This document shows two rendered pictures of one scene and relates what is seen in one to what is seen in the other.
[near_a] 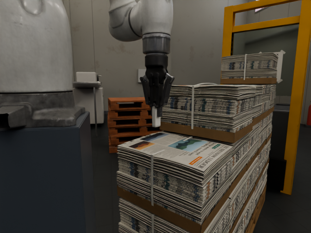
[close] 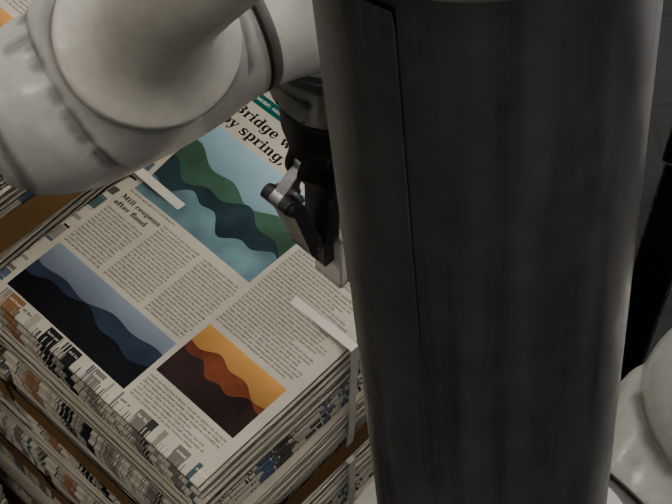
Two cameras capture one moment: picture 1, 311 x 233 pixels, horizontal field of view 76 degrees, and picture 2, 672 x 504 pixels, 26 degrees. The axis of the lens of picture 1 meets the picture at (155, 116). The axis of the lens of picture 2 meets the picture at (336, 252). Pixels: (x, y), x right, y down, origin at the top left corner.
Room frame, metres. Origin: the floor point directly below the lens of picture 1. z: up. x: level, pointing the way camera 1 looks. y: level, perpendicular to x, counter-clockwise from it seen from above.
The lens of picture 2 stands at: (0.61, 0.63, 1.93)
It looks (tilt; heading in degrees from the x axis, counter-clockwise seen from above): 57 degrees down; 276
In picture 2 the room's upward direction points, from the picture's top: straight up
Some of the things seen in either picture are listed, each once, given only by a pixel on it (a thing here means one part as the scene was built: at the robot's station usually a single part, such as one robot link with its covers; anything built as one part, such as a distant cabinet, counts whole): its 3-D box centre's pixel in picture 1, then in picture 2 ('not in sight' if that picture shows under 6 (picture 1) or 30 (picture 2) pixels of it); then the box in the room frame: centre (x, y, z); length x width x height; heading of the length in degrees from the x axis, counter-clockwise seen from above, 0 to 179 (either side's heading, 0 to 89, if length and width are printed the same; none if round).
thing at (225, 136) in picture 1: (227, 128); not in sight; (0.92, -0.34, 0.86); 0.29 x 0.16 x 0.04; 141
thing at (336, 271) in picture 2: (155, 116); (330, 252); (0.68, 0.00, 0.96); 0.03 x 0.01 x 0.07; 143
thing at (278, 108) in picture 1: (259, 139); not in sight; (2.34, -1.27, 0.40); 0.70 x 0.55 x 0.80; 53
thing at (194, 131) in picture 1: (205, 125); not in sight; (0.99, -0.26, 0.86); 0.28 x 0.06 x 0.04; 141
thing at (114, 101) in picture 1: (139, 121); not in sight; (3.45, 0.27, 0.40); 1.12 x 0.77 x 0.81; 104
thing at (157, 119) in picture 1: (157, 116); not in sight; (0.67, -0.01, 0.96); 0.03 x 0.01 x 0.07; 143
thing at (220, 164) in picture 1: (211, 192); (9, 232); (1.12, -0.34, 0.42); 1.17 x 0.39 x 0.83; 143
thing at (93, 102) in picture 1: (89, 99); not in sight; (5.16, 1.70, 0.66); 2.81 x 0.70 x 1.32; 13
